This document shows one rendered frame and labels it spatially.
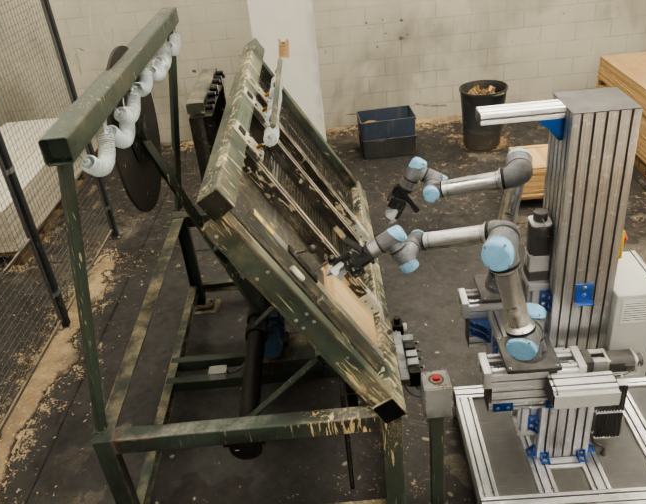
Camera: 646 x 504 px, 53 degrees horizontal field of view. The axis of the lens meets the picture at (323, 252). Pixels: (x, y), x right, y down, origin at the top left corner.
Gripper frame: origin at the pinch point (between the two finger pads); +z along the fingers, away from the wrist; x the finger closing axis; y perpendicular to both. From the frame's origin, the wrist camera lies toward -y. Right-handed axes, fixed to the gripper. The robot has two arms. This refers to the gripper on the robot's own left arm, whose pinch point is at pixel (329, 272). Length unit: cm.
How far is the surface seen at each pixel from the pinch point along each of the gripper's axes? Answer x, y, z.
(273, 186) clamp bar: -14, -49, 7
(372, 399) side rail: 43, 37, 16
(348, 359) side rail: 19.8, 28.6, 11.5
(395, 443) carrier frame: 70, 47, 23
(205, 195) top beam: -66, -3, 9
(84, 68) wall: 92, -557, 258
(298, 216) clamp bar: 3.4, -42.2, 7.6
